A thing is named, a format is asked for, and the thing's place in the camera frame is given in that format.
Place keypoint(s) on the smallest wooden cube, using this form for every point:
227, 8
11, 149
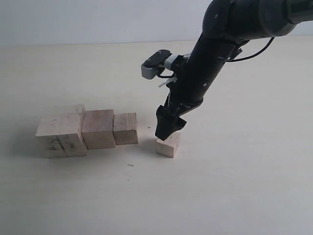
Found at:
169, 146

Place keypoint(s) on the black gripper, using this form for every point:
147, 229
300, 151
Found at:
189, 85

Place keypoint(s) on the second largest wooden cube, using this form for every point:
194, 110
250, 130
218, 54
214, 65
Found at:
97, 129

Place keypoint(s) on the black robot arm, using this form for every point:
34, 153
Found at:
227, 26

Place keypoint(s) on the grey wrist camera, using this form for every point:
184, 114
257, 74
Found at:
156, 64

